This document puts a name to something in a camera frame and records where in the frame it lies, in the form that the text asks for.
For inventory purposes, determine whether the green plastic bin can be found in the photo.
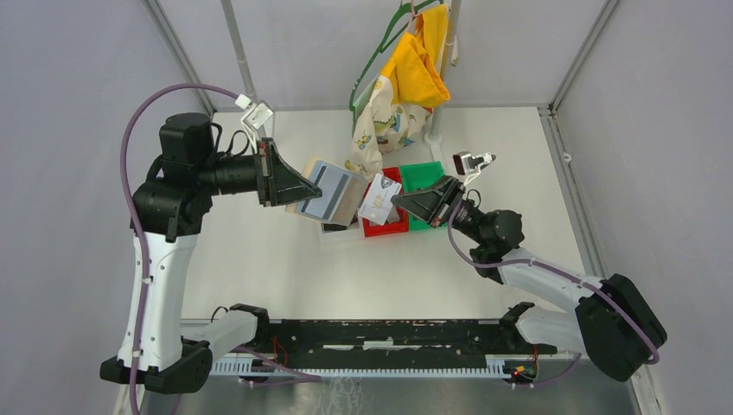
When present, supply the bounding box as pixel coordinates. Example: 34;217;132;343
398;161;455;233

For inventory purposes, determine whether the white slotted cable duct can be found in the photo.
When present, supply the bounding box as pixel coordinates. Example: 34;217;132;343
210;354;511;380

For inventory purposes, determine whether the beige card holder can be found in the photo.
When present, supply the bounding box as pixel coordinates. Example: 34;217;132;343
285;157;369;227

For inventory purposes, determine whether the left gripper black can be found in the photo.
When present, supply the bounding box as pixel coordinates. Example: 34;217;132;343
198;137;322;206

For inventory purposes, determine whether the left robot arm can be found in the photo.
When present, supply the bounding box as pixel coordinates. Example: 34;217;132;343
100;112;322;395

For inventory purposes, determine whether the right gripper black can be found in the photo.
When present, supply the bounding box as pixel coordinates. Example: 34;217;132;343
391;175;488;246

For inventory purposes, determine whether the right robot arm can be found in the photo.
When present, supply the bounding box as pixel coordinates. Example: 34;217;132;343
392;176;668;381

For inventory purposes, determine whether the white VIP card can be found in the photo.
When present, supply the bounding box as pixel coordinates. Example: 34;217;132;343
357;174;402;226

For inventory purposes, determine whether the right metal rack pole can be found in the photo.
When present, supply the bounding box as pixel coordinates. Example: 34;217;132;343
425;0;462;144

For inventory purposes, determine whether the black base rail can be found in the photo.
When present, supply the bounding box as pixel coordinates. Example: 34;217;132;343
246;319;557;369

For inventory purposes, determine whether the left metal rack pole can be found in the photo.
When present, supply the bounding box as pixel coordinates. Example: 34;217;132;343
220;0;258;99

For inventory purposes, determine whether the yellow patterned garment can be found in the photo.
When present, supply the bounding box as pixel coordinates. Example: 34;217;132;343
342;1;450;178

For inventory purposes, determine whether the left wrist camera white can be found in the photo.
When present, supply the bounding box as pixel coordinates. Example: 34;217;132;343
234;94;275;138

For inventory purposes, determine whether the green clothes hanger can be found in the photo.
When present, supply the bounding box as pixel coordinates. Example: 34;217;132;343
348;0;444;113

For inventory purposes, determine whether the clear plastic bin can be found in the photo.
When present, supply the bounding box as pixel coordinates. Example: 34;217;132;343
318;220;364;243

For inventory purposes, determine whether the metal rack pole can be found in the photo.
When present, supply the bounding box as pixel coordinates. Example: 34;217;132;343
220;0;258;99
425;0;462;144

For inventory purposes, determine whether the black card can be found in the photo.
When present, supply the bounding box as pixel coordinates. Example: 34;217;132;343
322;223;358;233

